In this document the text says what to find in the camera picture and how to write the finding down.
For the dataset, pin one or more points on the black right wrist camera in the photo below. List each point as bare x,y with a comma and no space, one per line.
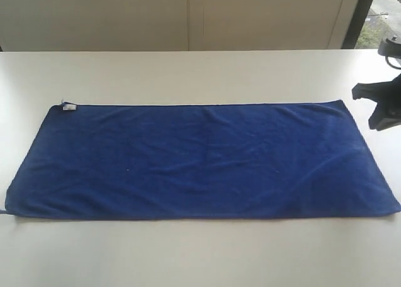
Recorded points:
390,47

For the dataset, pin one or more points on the blue microfiber cloth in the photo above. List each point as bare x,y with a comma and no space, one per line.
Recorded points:
155,162

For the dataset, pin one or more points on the dark window frame post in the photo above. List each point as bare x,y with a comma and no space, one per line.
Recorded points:
356,24

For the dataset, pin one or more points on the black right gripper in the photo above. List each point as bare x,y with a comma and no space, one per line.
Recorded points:
387,112

